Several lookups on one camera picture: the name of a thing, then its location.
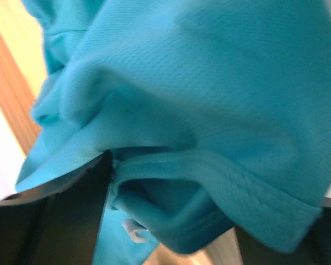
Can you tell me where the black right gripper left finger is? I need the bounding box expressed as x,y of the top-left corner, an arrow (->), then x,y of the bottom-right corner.
0,152 -> 113,265

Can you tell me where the wooden clothes rack stand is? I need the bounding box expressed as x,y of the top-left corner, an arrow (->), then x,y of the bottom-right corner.
0,0 -> 49,155

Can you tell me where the dark teal t shirt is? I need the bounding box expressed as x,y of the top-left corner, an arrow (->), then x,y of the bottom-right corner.
16,1 -> 331,264

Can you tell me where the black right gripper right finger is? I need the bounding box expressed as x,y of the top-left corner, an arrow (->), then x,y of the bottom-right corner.
236,198 -> 331,265

